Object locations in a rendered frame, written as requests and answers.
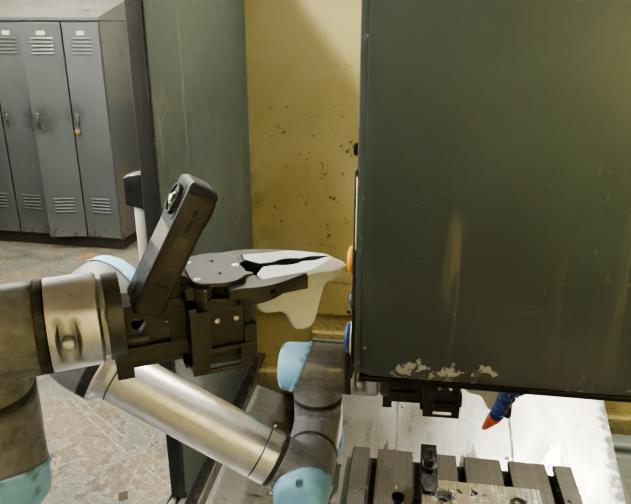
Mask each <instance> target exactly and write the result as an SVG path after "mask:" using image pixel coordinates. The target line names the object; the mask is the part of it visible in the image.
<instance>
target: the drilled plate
mask: <svg viewBox="0 0 631 504"><path fill-rule="evenodd" d="M438 485H439V487H438V489H439V490H437V491H436V492H435V493H434V494H435V496H434V495H433V494H432V495H431V494H430V493H425V492H424V491H423V489H422V488H421V491H420V504H471V503H472V504H509V502H510V504H543V503H542V499H541V495H540V491H539V490H534V489H524V488H514V487H504V486H495V485H485V484H475V483H465V482H455V481H445V480H438ZM453 486H454V487H453ZM441 487H442V488H441ZM440 488H441V489H440ZM443 488H444V489H443ZM445 488H446V490H445ZM457 488H458V489H459V490H461V491H460V492H459V490H458V489H457ZM472 488H473V489H475V490H474V491H473V489H472ZM451 489H452V490H451ZM470 489H472V491H471V490H470ZM443 490H444V491H443ZM447 490H449V491H450V490H451V491H452V493H451V492H449V493H448V492H447ZM457 490H458V491H457ZM462 491H463V492H462ZM466 491H467V492H466ZM461 492H462V493H461ZM471 492H472V493H474V495H472V496H471V495H470V494H472V493H471ZM447 493H448V494H447ZM455 493H456V494H455ZM483 493H484V494H489V496H486V495H483ZM452 494H454V495H456V497H457V496H458V497H459V498H458V497H457V499H456V497H454V496H453V498H452ZM469 495H470V496H469ZM475 495H476V496H475ZM512 495H515V496H517V497H515V496H512ZM433 496H434V497H435V498H436V501H437V502H436V501H435V499H434V498H433ZM518 496H520V497H521V498H518ZM471 497H472V498H471ZM475 497H477V498H475ZM514 497H515V498H514ZM522 497H524V499H525V500H527V501H528V502H525V500H524V499H523V498H522ZM432 498H433V499H432ZM454 498H455V499H454ZM509 498H510V499H509ZM511 498H513V499H511ZM438 499H439V500H442V501H444V502H443V503H442V502H440V501H439V500H438ZM450 500H451V501H452V503H450V502H451V501H450ZM434 501H435V502H434ZM447 501H450V502H447ZM480 501H481V502H480ZM446 502H447V503H446ZM489 502H490V503H489Z"/></svg>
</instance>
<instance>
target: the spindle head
mask: <svg viewBox="0 0 631 504"><path fill-rule="evenodd" d="M354 155H355V156H358V167H357V177H358V187H357V230H356V253H355V295H354V338H353V371H354V372H355V373H359V381H368V382H380V383H393V384H405V385H417V386H430V387H442V388H454V389H467V390H479V391H492V392H504V393H516V394H529V395H541V396H553V397H566V398H578V399H591V400H603V401H615V402H628V403H631V0H361V39H360V82H359V125H358V143H355V144H354Z"/></svg>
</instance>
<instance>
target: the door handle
mask: <svg viewBox="0 0 631 504"><path fill-rule="evenodd" d="M123 181H124V190H125V199H126V205H128V206H132V207H134V211H135V221H136V231H137V241H138V251H139V260H141V258H142V256H143V254H144V251H145V249H146V247H147V236H146V226H145V215H144V205H143V195H142V184H141V174H140V171H135V172H132V173H130V174H128V175H126V176H125V177H124V178H123Z"/></svg>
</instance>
